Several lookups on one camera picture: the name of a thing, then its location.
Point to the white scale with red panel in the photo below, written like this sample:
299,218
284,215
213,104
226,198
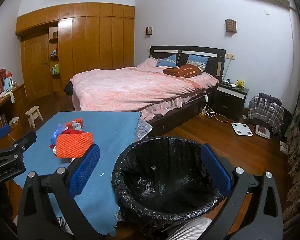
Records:
263,131

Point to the wooden wardrobe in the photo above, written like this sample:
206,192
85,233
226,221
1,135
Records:
90,42

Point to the yellow plush toy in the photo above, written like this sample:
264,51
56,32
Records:
240,83

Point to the wooden sideboard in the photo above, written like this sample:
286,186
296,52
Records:
17,100

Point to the small red photo frame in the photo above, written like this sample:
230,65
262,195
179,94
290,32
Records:
2,76

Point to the small wall lamp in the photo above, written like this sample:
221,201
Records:
149,30

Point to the red thermos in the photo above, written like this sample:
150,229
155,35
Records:
10,74

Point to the bed with pink cover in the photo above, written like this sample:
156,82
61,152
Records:
127,87

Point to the blue table cloth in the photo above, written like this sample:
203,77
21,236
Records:
110,130

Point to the light blue kettle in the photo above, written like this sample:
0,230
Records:
8,83

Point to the large wall lamp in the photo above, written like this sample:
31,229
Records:
230,26

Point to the black trash bin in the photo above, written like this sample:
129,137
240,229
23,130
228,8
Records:
165,180

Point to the dark nightstand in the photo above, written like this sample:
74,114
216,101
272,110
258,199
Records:
227,102

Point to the orange foam net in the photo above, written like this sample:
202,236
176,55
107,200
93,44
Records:
70,123
72,145

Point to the dark bag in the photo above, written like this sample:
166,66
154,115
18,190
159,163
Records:
270,98

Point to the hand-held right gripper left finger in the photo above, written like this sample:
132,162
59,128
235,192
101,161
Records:
85,170

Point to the grey quilted pad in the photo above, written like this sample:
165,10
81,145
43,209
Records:
143,130

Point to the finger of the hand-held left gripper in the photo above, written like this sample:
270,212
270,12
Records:
27,138
0,132

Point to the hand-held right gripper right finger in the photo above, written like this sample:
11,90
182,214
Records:
215,170

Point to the white floor socket box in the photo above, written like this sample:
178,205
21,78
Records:
284,147

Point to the white bathroom scale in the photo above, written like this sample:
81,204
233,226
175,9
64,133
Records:
242,129

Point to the small wooden stool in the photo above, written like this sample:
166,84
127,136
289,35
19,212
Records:
33,115

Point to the beige wall socket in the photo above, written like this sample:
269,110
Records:
230,56

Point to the plaid cloth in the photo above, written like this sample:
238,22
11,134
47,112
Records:
262,115

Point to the dark wooden bed frame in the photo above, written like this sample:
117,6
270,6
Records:
215,62

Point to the patterned curtain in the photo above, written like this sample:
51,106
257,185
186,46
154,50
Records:
298,130

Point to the white crumpled cloth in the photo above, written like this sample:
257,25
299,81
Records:
15,120

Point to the brown dotted pillow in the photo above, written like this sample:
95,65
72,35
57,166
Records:
182,71

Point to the red cloth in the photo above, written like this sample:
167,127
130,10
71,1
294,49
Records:
71,131

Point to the white towel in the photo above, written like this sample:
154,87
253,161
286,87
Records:
8,95

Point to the blue pillow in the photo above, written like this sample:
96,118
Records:
167,61
197,60

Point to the black garment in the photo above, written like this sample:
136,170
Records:
68,88

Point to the blue plastic bag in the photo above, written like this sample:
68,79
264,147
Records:
57,133

